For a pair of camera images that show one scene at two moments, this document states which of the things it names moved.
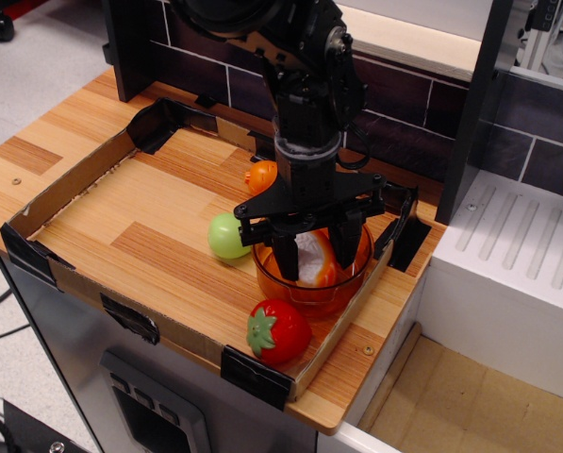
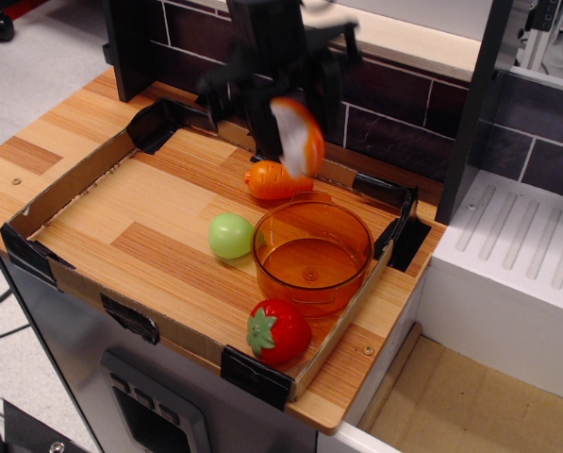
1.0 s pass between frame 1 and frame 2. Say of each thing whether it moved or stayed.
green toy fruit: stayed
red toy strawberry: stayed
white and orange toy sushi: moved
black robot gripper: moved
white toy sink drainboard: stayed
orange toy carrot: stayed
